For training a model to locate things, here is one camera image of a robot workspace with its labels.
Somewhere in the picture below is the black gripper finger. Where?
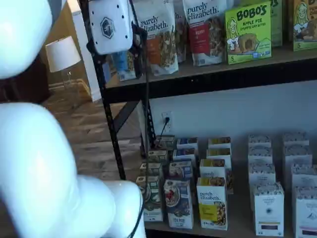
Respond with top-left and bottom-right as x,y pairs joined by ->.
128,21 -> 145,59
86,37 -> 107,64

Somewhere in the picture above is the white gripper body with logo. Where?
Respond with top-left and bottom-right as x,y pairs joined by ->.
88,0 -> 134,56

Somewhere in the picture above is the blue and white cereal box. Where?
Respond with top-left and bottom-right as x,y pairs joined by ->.
163,179 -> 194,230
176,137 -> 199,151
168,160 -> 194,183
172,148 -> 197,162

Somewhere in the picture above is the wooden shelf board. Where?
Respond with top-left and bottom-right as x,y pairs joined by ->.
105,42 -> 317,88
145,137 -> 317,238

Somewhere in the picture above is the green and white cereal box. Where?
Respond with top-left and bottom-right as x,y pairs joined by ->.
155,134 -> 175,151
139,162 -> 163,179
148,149 -> 169,164
135,175 -> 164,222

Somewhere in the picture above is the green Bobo's apple pie box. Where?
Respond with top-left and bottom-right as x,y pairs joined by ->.
224,0 -> 272,65

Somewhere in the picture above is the yellow label purely elizabeth box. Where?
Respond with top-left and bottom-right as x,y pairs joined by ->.
206,148 -> 232,162
199,158 -> 234,194
208,136 -> 232,149
196,177 -> 228,231

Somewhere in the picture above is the white tea box dark label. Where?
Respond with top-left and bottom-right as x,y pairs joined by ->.
248,145 -> 273,166
252,182 -> 285,237
248,163 -> 276,199
248,134 -> 272,148

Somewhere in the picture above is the white tea box pink label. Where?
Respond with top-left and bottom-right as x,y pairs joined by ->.
290,163 -> 317,189
282,145 -> 313,192
282,132 -> 310,147
292,185 -> 317,238

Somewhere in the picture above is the white tall cabinet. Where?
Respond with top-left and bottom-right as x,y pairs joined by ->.
72,4 -> 103,103

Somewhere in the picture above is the orange label granola bag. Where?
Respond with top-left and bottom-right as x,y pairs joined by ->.
132,0 -> 179,76

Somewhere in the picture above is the blue label granola bag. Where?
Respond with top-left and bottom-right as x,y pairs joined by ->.
110,50 -> 137,82

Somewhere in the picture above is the floor lamp with white shade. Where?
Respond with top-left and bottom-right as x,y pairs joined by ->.
45,35 -> 82,110

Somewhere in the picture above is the white granola bag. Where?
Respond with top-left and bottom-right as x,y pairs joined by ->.
173,0 -> 189,63

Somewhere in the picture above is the red label granola bag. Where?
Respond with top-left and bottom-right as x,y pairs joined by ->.
182,0 -> 227,67

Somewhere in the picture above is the dark brown armchair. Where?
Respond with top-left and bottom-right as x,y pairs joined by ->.
0,61 -> 52,104

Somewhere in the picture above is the black metal shelf rack frame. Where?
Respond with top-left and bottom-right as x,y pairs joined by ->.
79,0 -> 317,238

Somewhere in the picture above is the black power plug cord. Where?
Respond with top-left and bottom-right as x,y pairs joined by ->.
157,116 -> 171,143

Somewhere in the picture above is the white wall outlet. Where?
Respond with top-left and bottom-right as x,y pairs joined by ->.
161,111 -> 173,132

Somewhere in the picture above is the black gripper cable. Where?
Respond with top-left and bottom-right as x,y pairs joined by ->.
127,0 -> 152,235

